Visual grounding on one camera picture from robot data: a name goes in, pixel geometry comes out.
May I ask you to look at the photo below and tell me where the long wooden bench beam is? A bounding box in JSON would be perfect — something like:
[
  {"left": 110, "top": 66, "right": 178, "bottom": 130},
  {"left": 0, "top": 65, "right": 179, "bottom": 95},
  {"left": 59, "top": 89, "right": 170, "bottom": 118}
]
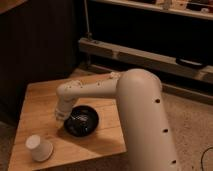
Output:
[{"left": 78, "top": 38, "right": 213, "bottom": 84}]

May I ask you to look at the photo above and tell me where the upper wooden shelf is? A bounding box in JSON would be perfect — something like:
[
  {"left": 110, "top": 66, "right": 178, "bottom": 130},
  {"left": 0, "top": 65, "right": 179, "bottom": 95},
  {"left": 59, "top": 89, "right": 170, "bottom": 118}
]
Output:
[{"left": 91, "top": 0, "right": 213, "bottom": 21}]

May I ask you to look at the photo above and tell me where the white paper cup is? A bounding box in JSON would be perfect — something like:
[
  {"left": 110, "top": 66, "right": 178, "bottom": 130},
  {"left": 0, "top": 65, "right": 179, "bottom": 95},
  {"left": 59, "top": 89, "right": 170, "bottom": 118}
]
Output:
[{"left": 25, "top": 135, "right": 54, "bottom": 162}]

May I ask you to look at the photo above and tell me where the black cable on floor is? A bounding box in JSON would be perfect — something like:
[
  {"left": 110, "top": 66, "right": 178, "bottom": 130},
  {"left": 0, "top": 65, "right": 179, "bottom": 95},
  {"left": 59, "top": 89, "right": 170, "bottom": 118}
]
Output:
[{"left": 200, "top": 145, "right": 213, "bottom": 171}]

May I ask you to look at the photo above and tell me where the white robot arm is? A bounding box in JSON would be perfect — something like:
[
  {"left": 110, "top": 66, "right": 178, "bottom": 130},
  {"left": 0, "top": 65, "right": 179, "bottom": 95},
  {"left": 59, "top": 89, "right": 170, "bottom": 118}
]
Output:
[{"left": 55, "top": 69, "right": 182, "bottom": 171}]

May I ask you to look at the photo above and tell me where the black ceramic bowl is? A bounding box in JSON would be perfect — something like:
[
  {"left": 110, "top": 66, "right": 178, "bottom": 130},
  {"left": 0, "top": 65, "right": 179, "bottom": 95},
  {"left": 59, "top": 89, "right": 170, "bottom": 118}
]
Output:
[{"left": 64, "top": 105, "right": 99, "bottom": 137}]

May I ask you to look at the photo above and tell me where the metal vertical pole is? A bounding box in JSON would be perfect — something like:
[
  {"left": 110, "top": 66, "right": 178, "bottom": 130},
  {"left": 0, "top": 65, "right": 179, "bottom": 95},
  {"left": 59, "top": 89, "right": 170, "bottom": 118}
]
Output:
[{"left": 83, "top": 0, "right": 92, "bottom": 41}]

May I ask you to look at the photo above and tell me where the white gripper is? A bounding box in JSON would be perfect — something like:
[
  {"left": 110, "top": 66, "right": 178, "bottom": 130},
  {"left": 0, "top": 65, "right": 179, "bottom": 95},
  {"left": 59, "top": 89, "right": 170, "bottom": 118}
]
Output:
[{"left": 55, "top": 99, "right": 73, "bottom": 128}]

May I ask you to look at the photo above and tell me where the black handle on bench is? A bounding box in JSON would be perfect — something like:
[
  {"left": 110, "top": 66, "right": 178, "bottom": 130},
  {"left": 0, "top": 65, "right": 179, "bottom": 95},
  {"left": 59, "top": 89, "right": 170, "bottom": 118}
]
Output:
[{"left": 175, "top": 58, "right": 207, "bottom": 69}]

